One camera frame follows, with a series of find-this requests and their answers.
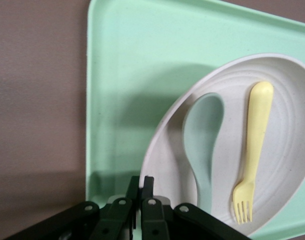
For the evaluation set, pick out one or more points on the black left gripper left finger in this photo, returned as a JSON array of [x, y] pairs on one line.
[[105, 225]]

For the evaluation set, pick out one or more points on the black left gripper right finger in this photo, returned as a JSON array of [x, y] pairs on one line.
[[162, 225]]

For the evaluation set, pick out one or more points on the yellow plastic fork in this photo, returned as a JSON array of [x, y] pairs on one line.
[[257, 125]]

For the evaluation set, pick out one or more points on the round cream plate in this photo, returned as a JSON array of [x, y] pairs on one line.
[[287, 125]]

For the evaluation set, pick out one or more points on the pale green plastic spoon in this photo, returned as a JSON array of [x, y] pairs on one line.
[[205, 125]]

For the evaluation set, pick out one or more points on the light green rectangular tray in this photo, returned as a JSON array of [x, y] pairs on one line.
[[142, 50]]

